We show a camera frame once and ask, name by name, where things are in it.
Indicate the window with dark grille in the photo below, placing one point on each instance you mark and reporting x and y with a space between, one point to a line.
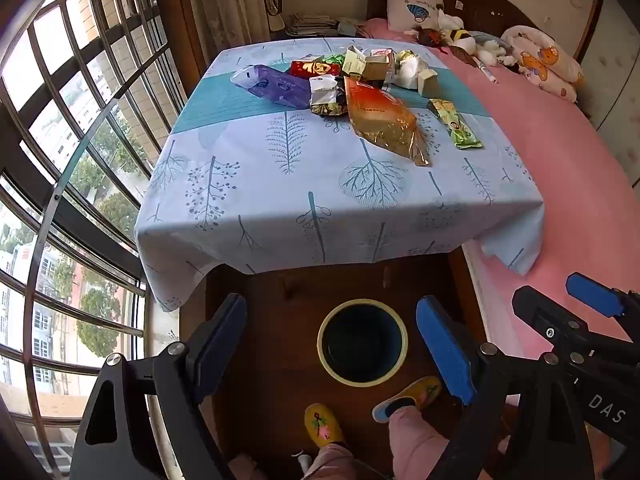
50 110

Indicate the bee plush toy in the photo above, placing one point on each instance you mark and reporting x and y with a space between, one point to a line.
461 37

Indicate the white marker pen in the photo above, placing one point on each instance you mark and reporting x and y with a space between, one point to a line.
486 72

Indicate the beige carton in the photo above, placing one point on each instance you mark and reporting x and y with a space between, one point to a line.
377 69

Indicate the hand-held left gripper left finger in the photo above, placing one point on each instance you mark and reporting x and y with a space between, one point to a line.
220 340

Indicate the green foil wrapper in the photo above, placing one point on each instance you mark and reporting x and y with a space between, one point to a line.
409 54

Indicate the stack of papers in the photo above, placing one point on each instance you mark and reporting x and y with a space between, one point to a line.
312 25

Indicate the brown leaf-shaped toy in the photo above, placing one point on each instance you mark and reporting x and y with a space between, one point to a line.
465 56

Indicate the red packet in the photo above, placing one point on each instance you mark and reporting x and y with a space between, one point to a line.
310 68

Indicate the red juice carton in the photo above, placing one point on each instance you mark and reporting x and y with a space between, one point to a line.
381 53

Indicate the white printed pillow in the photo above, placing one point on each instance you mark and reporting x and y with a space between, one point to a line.
415 7

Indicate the dark wooden headboard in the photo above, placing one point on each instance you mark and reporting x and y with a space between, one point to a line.
480 0

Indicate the purple packet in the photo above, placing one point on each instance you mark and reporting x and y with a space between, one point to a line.
275 85

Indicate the orange gold large bag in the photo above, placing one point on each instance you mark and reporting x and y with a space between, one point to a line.
385 120

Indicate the silver wrapper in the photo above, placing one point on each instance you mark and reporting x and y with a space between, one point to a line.
325 92

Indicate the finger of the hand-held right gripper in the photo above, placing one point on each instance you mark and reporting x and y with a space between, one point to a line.
595 295
540 312

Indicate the bed with pink sheet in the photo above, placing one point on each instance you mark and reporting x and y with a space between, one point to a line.
550 160

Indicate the beige floral curtain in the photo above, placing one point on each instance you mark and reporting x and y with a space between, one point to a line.
225 0

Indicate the green gold candy wrapper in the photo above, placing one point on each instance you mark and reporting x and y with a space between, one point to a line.
332 58

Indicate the yellow knitted slipper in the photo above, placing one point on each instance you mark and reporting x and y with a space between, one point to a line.
415 392
322 425

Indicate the person's right leg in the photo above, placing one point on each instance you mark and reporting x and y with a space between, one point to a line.
417 445

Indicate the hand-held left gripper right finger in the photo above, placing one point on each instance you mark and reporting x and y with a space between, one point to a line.
445 345

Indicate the green snack packet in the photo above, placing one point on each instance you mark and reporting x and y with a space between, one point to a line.
457 127

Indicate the brown feathered toy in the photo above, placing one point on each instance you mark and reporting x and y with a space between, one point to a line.
427 36

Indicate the small pale box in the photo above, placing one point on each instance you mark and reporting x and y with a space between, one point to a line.
352 27

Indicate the white teal printed tablecloth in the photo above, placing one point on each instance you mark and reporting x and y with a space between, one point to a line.
280 210

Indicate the yellow wrapper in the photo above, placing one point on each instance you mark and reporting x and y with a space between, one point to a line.
355 60

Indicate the white fluffy plush toy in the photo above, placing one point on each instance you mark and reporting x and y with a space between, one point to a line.
492 50

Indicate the blue waste bin cream rim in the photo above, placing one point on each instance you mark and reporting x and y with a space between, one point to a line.
362 347

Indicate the small beige box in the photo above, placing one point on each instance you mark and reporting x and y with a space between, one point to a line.
429 82

